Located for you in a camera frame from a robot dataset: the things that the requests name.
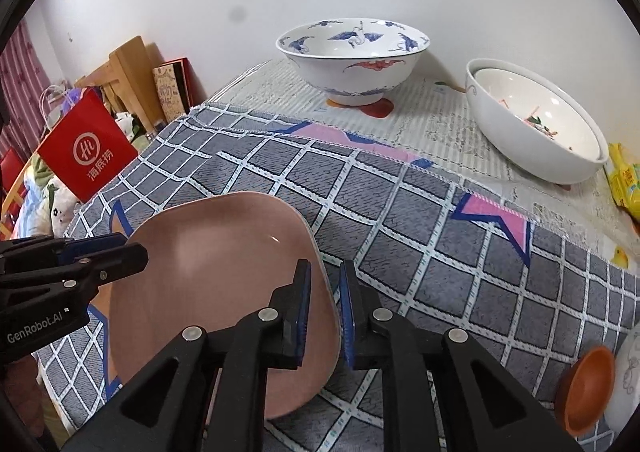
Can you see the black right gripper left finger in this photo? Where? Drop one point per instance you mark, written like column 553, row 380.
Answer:
column 206, row 391

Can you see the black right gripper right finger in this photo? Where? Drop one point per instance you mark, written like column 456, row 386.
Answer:
column 440, row 391

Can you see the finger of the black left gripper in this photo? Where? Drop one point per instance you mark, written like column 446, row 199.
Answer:
column 95, row 244
column 105, row 267

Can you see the small brown bowl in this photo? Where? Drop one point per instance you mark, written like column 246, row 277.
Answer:
column 584, row 391

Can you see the pink square plate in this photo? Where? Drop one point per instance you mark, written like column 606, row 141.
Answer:
column 212, row 262

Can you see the person's left hand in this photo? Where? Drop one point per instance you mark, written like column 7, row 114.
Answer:
column 24, row 393

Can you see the red paper bag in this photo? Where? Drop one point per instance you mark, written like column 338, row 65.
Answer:
column 86, row 149

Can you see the grey checked tablecloth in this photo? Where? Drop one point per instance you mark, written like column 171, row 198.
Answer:
column 439, row 250

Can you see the wooden chair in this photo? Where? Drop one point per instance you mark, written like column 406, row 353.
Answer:
column 128, row 71

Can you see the red patterned gift box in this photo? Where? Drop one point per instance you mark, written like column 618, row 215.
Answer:
column 172, row 80

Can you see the yellow snack bag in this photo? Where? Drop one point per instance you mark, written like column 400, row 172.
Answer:
column 623, row 173

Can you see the large white bowl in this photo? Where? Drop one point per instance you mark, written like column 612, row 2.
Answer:
column 522, row 144

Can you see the white patterned table cover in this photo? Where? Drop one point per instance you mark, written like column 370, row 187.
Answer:
column 433, row 119

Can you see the white inner printed bowl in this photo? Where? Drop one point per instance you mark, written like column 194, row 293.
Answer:
column 541, row 109

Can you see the blue crane patterned bowl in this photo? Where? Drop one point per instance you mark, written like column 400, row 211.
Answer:
column 353, row 61

